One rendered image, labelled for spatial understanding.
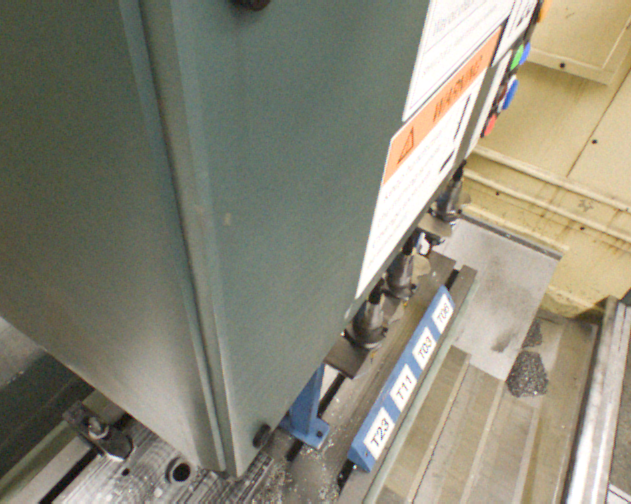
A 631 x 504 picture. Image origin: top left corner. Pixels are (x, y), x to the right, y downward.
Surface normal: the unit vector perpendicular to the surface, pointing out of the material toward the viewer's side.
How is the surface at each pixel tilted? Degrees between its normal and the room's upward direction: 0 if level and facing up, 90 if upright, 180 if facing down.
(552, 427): 17
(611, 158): 90
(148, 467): 0
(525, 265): 24
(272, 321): 90
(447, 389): 7
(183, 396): 90
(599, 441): 0
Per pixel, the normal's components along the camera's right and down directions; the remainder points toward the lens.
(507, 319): -0.14, -0.39
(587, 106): -0.52, 0.59
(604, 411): 0.08, -0.68
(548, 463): -0.18, -0.78
